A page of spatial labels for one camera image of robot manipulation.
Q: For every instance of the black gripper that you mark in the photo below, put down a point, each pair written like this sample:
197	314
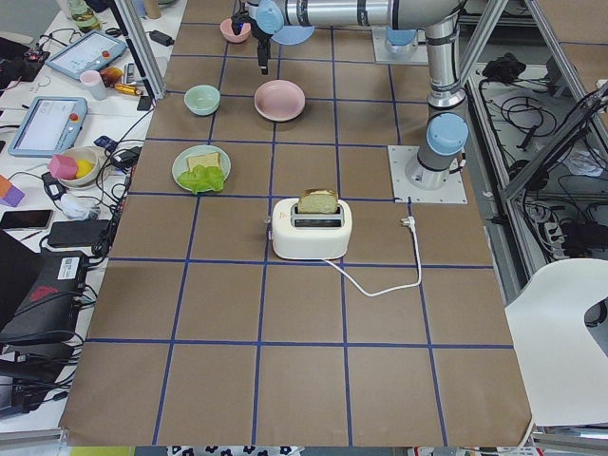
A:
260	34

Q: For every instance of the blue plate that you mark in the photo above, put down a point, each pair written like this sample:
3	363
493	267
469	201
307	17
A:
293	35

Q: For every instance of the pink plate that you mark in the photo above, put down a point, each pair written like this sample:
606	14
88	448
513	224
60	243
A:
279	97

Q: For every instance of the pink bowl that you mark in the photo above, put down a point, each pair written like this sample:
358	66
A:
227	31

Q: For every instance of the cream plate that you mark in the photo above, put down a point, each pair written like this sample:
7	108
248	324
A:
279	118

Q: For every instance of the green bowl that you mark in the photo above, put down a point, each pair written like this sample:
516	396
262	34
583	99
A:
202	100

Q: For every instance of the black power adapter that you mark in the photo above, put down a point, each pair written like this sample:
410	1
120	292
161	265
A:
161	38

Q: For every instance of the bread slice on plate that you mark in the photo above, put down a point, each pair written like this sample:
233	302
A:
205	160

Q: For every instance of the green lettuce leaf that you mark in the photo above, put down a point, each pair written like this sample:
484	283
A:
202	179

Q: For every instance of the green plate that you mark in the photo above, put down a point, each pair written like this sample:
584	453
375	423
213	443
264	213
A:
180	163

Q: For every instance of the bread slice in toaster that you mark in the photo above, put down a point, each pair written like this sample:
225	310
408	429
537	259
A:
317	201

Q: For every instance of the pink cup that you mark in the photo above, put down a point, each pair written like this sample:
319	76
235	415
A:
94	84

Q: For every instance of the upper teach pendant tablet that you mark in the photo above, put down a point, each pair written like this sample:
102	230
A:
93	51

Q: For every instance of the teach pendant tablet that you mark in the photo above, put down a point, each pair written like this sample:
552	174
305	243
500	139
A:
51	126
93	51

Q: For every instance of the glass bottle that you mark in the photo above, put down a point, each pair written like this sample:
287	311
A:
83	16

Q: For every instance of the white toaster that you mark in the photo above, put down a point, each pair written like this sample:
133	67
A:
298	236

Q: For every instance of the beige bowl with toys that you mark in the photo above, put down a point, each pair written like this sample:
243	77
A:
89	160

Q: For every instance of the yellow toy fruit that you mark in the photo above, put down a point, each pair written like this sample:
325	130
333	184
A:
84	167

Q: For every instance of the lower teach pendant tablet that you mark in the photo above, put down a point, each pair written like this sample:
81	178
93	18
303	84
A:
51	126

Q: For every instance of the pink toy block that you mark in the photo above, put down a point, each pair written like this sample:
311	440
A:
63	167

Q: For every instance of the black smartphone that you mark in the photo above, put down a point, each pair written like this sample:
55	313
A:
26	219

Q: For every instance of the purple toy block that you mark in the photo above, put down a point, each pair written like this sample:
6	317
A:
10	195

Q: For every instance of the white chair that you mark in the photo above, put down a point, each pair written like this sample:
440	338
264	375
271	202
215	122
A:
564	369

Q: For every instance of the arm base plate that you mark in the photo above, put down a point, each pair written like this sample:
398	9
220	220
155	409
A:
412	182
380	54

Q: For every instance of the aluminium frame post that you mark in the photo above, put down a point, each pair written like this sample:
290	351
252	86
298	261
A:
137	41

